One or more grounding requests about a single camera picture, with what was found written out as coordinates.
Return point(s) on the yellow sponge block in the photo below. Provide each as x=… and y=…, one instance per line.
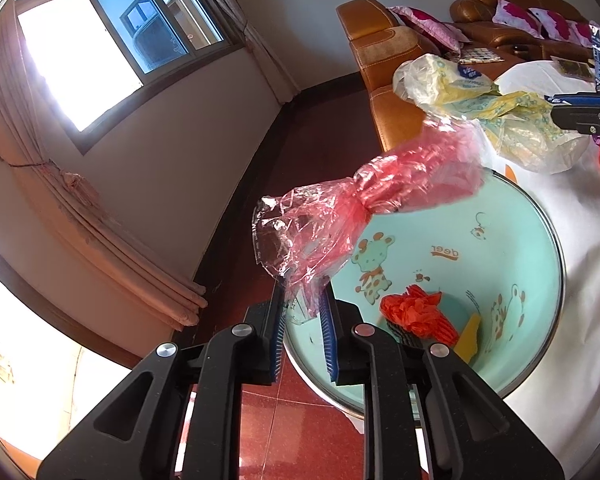
x=467, y=340

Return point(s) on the long pink curtain with tassel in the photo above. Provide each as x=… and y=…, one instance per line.
x=80, y=200

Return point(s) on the white orange-print plastic tablecloth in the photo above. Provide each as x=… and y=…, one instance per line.
x=590, y=240

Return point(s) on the white magenta flower pillow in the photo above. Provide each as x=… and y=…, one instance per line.
x=581, y=31
x=555, y=24
x=517, y=15

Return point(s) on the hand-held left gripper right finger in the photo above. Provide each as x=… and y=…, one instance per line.
x=328, y=345

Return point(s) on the pink transparent plastic bag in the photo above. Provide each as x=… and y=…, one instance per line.
x=405, y=180

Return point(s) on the brown leather chaise sofa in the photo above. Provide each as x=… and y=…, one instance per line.
x=380, y=60

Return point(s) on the orange-red foam net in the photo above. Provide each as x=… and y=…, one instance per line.
x=417, y=312

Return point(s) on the pale pink curtain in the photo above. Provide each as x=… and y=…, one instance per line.
x=255, y=30

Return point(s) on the white yellow plastic bag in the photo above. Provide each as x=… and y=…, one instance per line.
x=520, y=125

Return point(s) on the sliding glass window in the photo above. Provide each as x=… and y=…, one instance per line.
x=130, y=25

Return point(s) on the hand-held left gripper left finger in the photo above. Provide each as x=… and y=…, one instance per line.
x=278, y=340

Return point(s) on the checkered cloth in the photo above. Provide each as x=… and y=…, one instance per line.
x=480, y=55

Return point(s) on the pink floral pillow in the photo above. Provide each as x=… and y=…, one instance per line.
x=430, y=25

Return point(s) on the mint green cartoon trash bin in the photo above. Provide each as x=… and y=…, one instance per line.
x=455, y=270

